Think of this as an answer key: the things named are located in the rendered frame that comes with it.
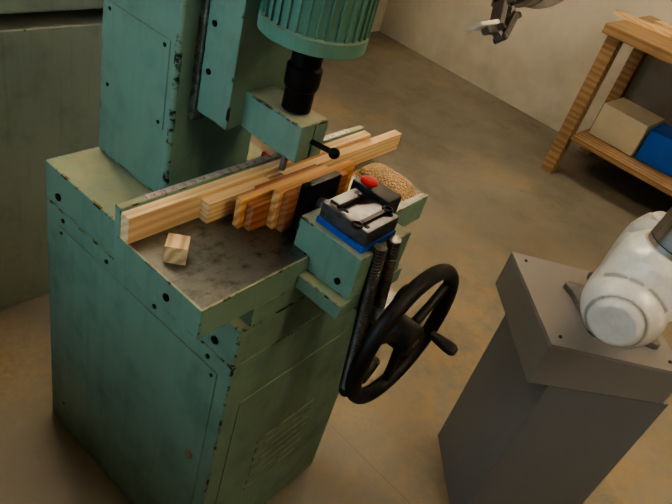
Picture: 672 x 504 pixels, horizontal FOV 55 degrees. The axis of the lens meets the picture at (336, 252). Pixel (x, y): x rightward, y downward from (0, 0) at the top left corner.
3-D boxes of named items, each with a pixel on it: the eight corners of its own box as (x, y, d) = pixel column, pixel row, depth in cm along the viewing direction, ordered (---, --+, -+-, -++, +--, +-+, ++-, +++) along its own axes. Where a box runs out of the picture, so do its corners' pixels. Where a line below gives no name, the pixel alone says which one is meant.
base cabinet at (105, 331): (187, 573, 150) (231, 373, 108) (50, 412, 174) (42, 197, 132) (314, 464, 181) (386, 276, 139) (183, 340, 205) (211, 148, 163)
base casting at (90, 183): (230, 370, 108) (239, 333, 103) (43, 197, 132) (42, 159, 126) (385, 274, 140) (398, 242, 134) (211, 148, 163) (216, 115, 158)
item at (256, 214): (249, 232, 108) (254, 207, 105) (242, 226, 109) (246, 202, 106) (341, 192, 125) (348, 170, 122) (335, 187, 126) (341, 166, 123)
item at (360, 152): (206, 224, 107) (209, 204, 104) (198, 217, 108) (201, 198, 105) (396, 149, 145) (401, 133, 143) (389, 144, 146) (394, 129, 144)
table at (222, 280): (238, 382, 90) (245, 353, 87) (110, 263, 103) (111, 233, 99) (456, 242, 132) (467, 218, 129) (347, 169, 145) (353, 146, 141)
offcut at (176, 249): (185, 266, 97) (187, 249, 96) (162, 262, 97) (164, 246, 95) (188, 252, 100) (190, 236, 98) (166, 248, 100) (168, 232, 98)
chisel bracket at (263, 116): (292, 171, 110) (302, 127, 105) (237, 133, 116) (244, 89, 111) (320, 161, 115) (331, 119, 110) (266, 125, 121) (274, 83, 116)
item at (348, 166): (271, 229, 110) (280, 193, 105) (265, 225, 111) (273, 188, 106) (345, 197, 124) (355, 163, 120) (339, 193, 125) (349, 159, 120)
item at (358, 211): (361, 254, 100) (371, 226, 97) (310, 217, 105) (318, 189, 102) (408, 228, 110) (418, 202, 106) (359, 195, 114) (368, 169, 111)
